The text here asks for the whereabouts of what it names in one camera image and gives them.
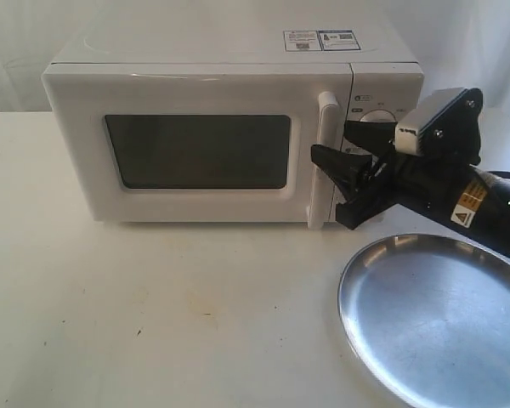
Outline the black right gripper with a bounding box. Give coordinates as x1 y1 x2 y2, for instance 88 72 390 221
311 121 489 230

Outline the white microwave door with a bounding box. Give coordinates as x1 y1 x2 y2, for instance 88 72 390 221
42 63 354 229

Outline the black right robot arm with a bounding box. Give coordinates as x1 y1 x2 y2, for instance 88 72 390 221
311 88 510 258

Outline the white microwave oven body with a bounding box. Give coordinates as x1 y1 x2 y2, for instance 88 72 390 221
50 8 423 149

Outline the upper white control knob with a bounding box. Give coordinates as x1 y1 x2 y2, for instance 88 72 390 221
360 110 396 123

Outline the white backdrop curtain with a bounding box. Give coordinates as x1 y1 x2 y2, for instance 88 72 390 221
0 1 510 117

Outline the round stainless steel plate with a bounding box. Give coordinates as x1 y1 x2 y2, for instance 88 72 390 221
337 234 510 407

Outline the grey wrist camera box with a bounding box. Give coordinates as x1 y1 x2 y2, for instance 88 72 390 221
394 88 467 156

